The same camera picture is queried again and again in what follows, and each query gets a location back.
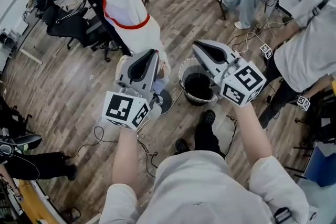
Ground person's left black shoe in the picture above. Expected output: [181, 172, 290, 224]
[175, 138, 190, 155]

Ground black power cable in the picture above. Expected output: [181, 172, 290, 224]
[69, 125, 119, 158]

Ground white woven laundry basket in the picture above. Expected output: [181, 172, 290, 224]
[178, 58, 219, 107]

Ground person's right forearm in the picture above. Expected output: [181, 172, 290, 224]
[233, 102, 274, 175]

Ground black clip-on device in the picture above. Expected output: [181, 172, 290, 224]
[274, 206, 292, 224]

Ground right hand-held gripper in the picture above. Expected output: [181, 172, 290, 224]
[192, 39, 267, 108]

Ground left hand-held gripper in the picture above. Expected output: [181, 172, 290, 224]
[101, 49, 162, 131]

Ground person's left forearm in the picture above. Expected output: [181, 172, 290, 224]
[112, 127, 140, 197]

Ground black office chair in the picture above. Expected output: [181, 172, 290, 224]
[41, 5, 120, 62]
[293, 89, 336, 152]

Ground long white desk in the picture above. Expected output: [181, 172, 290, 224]
[0, 0, 44, 71]

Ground cream yellow garment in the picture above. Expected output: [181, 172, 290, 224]
[114, 56, 130, 84]

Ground person's white shirt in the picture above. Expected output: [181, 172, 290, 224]
[99, 151, 311, 224]

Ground person's black trousers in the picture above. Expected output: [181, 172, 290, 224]
[193, 120, 227, 159]

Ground lavender and white clothes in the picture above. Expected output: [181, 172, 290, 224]
[102, 0, 171, 95]

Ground blue plastic tub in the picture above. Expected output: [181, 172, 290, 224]
[303, 146, 336, 187]

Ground wooden desk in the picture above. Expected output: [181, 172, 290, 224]
[17, 179, 57, 224]

